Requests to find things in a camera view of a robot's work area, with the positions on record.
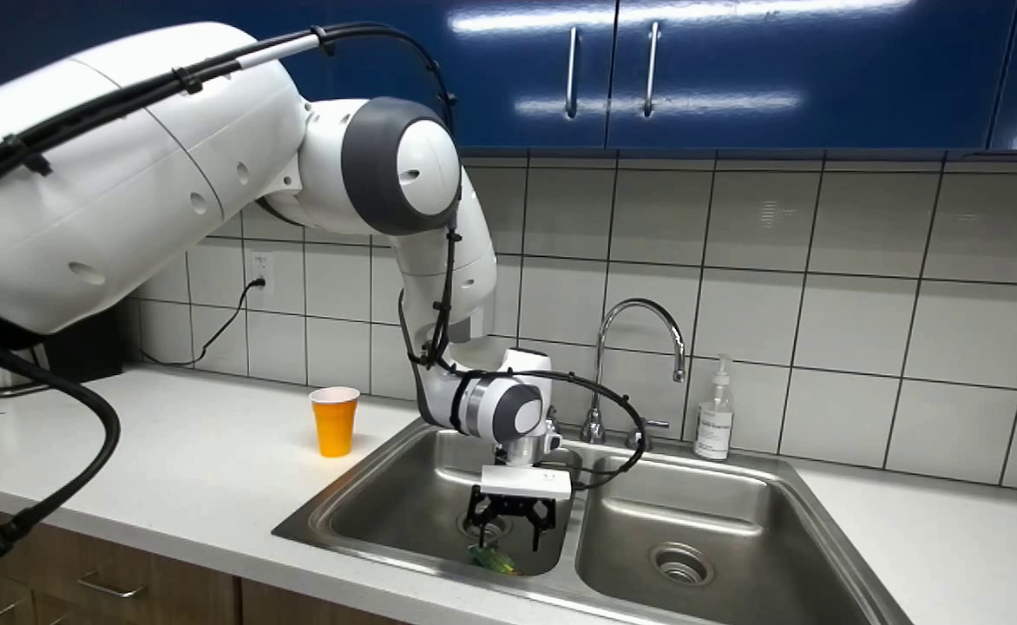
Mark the wooden drawer front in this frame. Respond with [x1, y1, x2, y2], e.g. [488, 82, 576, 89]
[0, 500, 244, 625]

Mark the clear pump soap bottle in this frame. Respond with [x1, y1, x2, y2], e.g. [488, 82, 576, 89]
[690, 353, 738, 466]

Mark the metal drawer handle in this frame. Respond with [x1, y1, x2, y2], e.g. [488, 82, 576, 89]
[74, 572, 146, 604]

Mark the white wall outlet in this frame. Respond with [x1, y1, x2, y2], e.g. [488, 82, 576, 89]
[244, 246, 278, 297]

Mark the black coffee maker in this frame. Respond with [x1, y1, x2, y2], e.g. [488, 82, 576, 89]
[35, 300, 131, 384]

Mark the sink drain strainer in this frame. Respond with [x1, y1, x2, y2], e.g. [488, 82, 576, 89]
[652, 537, 717, 591]

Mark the black power cord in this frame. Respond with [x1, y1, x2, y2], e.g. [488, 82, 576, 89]
[189, 273, 272, 370]

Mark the green granola bar packet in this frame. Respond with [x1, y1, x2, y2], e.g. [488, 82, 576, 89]
[466, 542, 522, 578]

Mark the silver cabinet handle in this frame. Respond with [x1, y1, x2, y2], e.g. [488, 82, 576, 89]
[563, 25, 587, 126]
[640, 17, 668, 126]

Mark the wooden cabinet front panel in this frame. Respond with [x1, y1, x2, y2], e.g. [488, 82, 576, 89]
[239, 576, 403, 625]

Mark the stainless steel double sink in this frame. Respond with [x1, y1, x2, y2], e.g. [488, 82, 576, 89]
[272, 409, 916, 625]

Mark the chrome gooseneck faucet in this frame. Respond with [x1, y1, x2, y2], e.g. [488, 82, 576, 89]
[576, 295, 694, 447]

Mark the chrome faucet handle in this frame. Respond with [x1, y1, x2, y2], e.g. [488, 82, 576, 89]
[626, 413, 674, 456]

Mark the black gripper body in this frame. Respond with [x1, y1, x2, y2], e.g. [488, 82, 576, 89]
[484, 491, 550, 532]

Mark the orange paper cup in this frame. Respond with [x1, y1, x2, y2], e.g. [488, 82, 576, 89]
[310, 384, 363, 463]

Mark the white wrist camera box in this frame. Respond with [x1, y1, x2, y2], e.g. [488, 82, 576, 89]
[479, 463, 576, 503]

